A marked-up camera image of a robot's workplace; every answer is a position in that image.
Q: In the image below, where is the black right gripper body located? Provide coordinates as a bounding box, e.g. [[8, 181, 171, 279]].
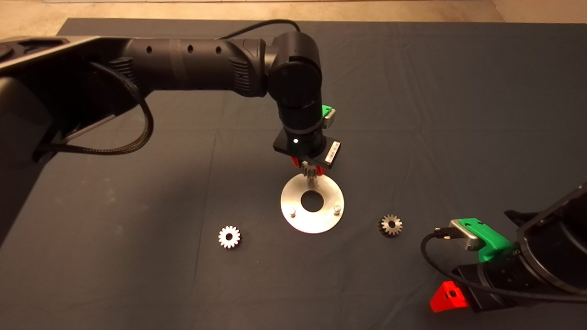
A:
[[452, 257, 528, 314]]

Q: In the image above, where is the round metal carrier plate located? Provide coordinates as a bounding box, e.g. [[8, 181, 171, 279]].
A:
[[280, 174, 345, 235]]

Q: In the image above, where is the thin black left camera cable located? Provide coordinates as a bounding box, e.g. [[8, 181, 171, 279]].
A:
[[216, 19, 302, 39]]

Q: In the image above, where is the dark grey table cloth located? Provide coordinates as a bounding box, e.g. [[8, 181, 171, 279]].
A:
[[0, 18, 587, 330]]

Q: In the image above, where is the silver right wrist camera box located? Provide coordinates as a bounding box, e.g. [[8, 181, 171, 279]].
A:
[[449, 219, 487, 252]]

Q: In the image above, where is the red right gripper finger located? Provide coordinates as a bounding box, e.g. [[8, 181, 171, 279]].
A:
[[429, 281, 469, 313]]

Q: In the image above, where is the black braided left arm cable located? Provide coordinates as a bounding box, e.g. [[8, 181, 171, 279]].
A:
[[37, 62, 154, 156]]

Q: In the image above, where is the black right camera cable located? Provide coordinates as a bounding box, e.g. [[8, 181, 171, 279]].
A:
[[420, 227, 587, 304]]

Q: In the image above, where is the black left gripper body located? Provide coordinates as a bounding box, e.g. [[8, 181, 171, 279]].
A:
[[273, 128, 342, 169]]

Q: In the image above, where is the green right camera mount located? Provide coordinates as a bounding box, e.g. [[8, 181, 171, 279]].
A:
[[463, 218, 513, 263]]

